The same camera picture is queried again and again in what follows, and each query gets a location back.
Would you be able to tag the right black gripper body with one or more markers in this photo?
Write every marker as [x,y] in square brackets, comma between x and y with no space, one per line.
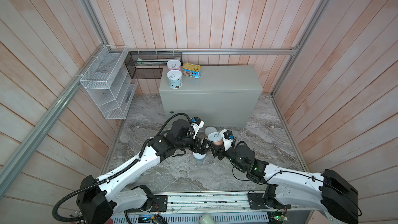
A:
[230,154]

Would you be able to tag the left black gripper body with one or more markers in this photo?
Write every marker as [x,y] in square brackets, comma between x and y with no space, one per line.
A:
[188,142]

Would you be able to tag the blue label can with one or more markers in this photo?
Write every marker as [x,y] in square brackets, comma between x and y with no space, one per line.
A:
[199,157]

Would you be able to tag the orange label pull-tab can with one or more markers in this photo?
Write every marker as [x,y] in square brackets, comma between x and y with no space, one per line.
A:
[216,138]

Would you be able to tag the teal label can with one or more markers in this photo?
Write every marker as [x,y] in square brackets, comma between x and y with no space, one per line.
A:
[174,79]

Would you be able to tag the gold rectangular tin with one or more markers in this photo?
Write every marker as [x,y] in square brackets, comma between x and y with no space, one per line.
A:
[191,70]

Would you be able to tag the pink label can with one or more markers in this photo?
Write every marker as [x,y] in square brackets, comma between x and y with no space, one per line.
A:
[174,65]

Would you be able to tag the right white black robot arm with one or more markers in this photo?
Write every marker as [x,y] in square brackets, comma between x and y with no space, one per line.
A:
[327,191]

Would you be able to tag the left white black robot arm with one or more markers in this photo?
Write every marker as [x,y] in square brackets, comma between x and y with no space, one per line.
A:
[130,174]

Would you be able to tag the grey metal cabinet counter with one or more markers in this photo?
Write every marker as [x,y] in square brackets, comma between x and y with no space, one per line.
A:
[223,96]

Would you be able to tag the orange can white lid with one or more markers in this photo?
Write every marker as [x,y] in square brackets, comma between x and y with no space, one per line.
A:
[210,130]

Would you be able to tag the white cup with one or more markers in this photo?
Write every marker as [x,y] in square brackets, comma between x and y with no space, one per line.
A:
[206,219]

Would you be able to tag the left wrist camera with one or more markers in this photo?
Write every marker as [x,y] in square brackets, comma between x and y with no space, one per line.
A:
[197,124]

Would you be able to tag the aluminium front rail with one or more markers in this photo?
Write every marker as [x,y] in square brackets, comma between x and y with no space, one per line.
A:
[142,199]

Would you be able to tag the aluminium rail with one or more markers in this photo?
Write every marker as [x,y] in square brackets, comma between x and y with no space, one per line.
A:
[142,199]
[211,51]
[24,152]

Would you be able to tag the black mesh wall basket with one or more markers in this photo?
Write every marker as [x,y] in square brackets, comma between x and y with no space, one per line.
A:
[149,64]

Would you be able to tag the white wire mesh shelf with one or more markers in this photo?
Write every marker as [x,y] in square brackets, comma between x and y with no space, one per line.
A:
[108,82]

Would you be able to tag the aluminium back rail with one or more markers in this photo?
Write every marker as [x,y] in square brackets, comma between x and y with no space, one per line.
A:
[211,51]

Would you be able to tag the aluminium left rail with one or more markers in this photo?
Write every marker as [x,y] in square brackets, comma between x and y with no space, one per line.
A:
[24,152]

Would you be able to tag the aluminium right post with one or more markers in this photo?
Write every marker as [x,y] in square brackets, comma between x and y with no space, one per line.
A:
[308,31]

